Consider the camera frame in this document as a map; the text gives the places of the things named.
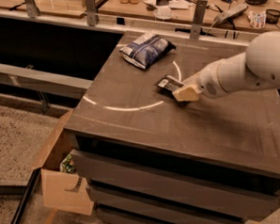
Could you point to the black mesh cup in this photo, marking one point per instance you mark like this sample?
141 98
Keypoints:
273 16

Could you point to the black rxbar chocolate wrapper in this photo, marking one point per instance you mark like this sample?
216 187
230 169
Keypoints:
169 83

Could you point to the cardboard box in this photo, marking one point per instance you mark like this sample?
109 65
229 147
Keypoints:
61 190

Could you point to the white bowl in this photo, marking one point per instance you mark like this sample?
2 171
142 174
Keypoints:
163 13

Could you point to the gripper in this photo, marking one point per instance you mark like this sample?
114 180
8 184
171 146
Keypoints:
207 82

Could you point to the colourful snack packet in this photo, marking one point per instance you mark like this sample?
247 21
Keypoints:
256 19

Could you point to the grey handheld device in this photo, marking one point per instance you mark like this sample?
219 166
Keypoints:
230 13

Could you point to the green snack bag in box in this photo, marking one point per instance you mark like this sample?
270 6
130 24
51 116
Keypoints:
67 165

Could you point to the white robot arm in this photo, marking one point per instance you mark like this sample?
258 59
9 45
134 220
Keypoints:
257 68

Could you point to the grey drawer cabinet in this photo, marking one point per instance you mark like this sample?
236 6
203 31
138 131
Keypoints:
149 160

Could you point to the metal railing frame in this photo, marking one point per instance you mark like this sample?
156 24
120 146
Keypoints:
117 17

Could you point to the blue chip bag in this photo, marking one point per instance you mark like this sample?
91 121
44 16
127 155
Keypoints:
146 50

